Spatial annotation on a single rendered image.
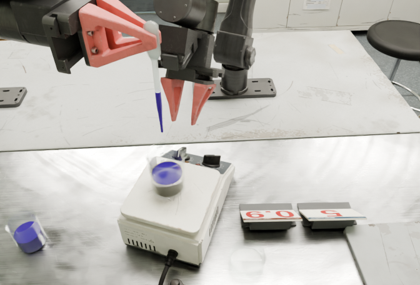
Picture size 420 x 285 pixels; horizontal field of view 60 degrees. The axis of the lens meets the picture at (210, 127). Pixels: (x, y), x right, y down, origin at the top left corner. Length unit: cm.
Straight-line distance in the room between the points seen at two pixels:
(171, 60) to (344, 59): 66
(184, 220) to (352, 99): 55
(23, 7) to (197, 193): 32
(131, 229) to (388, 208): 43
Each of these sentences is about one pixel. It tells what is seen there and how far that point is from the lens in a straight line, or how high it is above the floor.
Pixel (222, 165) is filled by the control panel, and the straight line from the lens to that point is 65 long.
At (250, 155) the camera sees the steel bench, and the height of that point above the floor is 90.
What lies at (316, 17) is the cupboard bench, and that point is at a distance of 314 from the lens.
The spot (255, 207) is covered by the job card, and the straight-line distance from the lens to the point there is 64.
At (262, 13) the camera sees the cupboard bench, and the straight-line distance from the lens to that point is 300.
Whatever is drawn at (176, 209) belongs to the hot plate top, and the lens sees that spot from 53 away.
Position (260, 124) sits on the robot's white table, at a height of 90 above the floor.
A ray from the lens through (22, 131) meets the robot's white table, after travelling 87.
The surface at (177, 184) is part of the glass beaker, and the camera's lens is 52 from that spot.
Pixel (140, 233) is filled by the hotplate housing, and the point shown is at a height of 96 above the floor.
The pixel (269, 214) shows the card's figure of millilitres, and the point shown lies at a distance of 61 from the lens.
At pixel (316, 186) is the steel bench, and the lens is 70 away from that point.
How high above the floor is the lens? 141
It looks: 41 degrees down
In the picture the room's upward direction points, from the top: straight up
